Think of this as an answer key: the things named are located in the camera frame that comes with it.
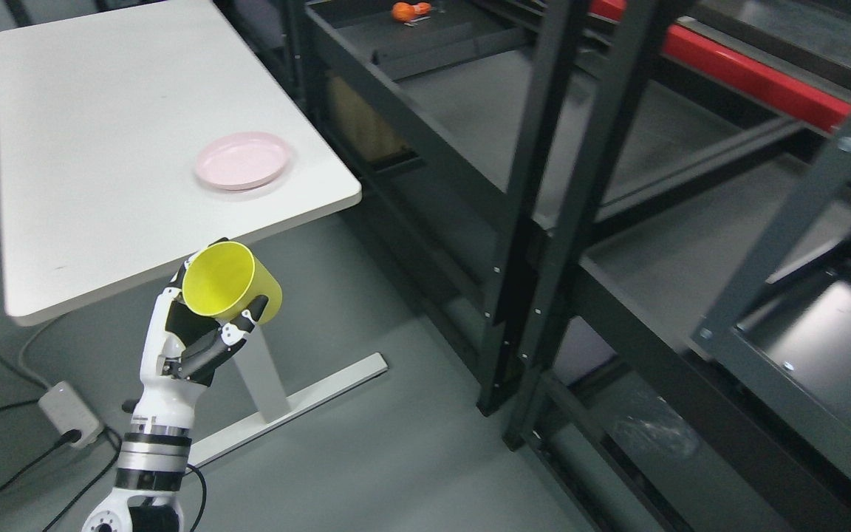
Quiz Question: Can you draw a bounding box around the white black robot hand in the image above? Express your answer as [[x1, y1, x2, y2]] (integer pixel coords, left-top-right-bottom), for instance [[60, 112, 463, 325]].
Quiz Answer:
[[131, 239, 267, 430]]

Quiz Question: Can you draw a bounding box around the yellow plastic cup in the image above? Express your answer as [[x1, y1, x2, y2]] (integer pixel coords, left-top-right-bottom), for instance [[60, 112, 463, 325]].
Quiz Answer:
[[182, 240, 283, 324]]

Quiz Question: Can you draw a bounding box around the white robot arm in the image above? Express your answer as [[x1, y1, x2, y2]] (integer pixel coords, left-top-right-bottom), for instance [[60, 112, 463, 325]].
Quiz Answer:
[[81, 415, 192, 531]]

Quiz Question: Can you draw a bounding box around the orange toy on shelf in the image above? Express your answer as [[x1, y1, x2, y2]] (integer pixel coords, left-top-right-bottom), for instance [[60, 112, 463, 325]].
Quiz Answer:
[[389, 2, 432, 24]]

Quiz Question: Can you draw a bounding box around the dark grey metal shelf rack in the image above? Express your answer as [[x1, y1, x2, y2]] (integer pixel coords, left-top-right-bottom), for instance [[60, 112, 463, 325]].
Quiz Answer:
[[290, 1, 851, 531]]

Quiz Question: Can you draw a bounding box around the white power strip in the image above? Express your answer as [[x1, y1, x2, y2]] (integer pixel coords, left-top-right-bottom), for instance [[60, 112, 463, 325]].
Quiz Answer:
[[37, 381, 104, 450]]

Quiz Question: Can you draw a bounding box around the pink plastic plate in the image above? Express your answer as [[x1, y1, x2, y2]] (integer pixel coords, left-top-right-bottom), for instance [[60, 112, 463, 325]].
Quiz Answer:
[[194, 132, 293, 191]]

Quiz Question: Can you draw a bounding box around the white table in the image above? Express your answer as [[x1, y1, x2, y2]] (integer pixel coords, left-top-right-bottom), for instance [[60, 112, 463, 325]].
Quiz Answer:
[[0, 0, 389, 468]]

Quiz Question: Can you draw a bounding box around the red metal beam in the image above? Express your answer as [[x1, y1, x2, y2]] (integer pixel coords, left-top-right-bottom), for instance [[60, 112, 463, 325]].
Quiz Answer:
[[589, 0, 851, 135]]

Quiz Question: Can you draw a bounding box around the black cable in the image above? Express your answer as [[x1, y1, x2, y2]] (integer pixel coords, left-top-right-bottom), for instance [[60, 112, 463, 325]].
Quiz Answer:
[[0, 399, 83, 496]]

